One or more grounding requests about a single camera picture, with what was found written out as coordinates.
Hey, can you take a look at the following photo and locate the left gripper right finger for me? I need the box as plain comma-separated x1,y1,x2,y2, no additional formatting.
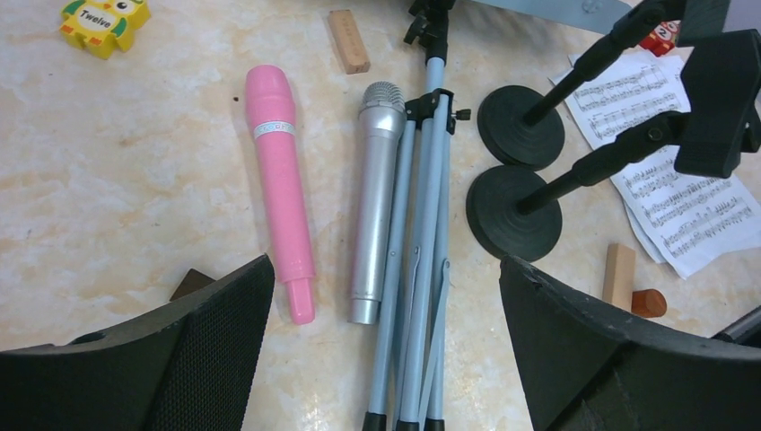
499,256,760,430

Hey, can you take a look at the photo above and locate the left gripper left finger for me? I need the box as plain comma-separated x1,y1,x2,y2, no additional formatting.
1,255,275,430

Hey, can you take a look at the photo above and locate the black stand of pink microphone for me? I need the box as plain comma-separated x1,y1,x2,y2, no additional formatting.
466,29,760,262

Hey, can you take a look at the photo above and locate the light blue music stand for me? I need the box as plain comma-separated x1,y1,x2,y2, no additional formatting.
363,1,470,430

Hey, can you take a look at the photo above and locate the black round microphone stand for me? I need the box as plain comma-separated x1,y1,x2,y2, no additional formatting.
477,1,687,171

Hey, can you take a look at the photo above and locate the pink microphone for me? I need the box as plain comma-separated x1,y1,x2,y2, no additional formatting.
244,65,316,325

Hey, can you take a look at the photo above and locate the grey microphone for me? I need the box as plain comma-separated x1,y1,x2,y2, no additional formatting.
349,81,407,325

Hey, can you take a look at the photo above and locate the dark brown wooden block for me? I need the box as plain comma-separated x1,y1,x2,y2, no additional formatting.
170,268,215,302

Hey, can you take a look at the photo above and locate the brown wooden cylinder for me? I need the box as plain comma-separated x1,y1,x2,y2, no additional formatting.
631,289,668,319

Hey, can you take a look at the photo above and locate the wooden block near stand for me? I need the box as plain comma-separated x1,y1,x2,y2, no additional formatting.
602,243,636,312

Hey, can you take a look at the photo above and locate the red owl toy block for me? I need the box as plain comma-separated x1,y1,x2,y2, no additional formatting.
638,21,680,57

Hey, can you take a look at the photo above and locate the yellow owl toy block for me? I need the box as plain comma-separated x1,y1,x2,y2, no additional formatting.
59,0,151,59

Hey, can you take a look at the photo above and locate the small wooden block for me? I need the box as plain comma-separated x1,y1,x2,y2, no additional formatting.
328,10,371,75

